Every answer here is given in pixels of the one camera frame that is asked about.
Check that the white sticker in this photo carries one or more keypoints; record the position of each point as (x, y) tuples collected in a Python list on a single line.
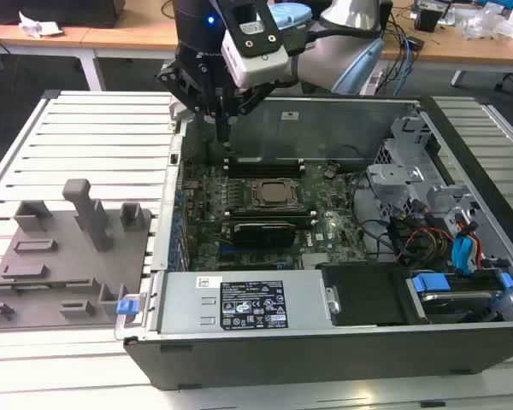
[(289, 115)]

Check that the wooden desk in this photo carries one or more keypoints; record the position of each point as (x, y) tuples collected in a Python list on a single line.
[(111, 38)]

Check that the hard disk in blue carrier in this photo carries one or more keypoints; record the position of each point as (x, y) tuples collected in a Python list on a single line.
[(453, 299)]

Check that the silver finned heatsink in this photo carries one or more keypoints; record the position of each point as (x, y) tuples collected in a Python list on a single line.
[(314, 261)]

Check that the blue case latch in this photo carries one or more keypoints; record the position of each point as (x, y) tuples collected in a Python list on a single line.
[(126, 308)]

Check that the silver coin battery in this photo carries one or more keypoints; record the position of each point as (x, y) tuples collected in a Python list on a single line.
[(329, 173)]

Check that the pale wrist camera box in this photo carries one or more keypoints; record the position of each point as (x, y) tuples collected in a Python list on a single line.
[(261, 68)]

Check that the grey parts rack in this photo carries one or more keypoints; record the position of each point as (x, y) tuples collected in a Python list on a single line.
[(68, 265)]

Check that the silver power supply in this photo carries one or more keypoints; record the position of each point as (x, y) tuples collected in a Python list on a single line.
[(188, 299)]

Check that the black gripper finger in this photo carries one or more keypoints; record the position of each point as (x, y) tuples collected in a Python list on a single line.
[(252, 100), (179, 85)]

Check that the white power strip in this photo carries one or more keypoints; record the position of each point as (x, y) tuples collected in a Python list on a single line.
[(373, 81)]

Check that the black open PC case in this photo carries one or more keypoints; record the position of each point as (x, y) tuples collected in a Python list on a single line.
[(325, 354)]

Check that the crumpled white paper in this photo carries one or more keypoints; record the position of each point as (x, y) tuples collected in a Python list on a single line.
[(36, 27)]

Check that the CPU with metal top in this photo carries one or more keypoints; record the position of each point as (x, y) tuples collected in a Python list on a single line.
[(278, 192)]

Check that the clear plastic bags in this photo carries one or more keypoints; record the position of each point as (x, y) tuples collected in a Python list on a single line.
[(487, 21)]

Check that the small flat black box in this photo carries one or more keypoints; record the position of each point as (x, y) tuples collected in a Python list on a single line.
[(416, 42)]

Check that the large black box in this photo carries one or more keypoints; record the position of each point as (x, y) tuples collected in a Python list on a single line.
[(68, 13)]

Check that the green motherboard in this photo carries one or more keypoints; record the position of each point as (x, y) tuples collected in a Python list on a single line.
[(337, 222)]

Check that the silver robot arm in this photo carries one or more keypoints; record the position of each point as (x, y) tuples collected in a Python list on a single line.
[(325, 64)]

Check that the silver drive cage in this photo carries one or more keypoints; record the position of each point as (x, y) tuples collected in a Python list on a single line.
[(393, 177)]

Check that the tall black box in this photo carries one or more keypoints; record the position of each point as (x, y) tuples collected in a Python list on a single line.
[(387, 15)]

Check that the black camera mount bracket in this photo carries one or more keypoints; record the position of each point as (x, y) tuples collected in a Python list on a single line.
[(261, 42)]

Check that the black plastic shroud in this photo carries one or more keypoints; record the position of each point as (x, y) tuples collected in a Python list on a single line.
[(367, 294)]

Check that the small black case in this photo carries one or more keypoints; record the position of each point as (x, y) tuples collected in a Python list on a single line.
[(429, 20)]

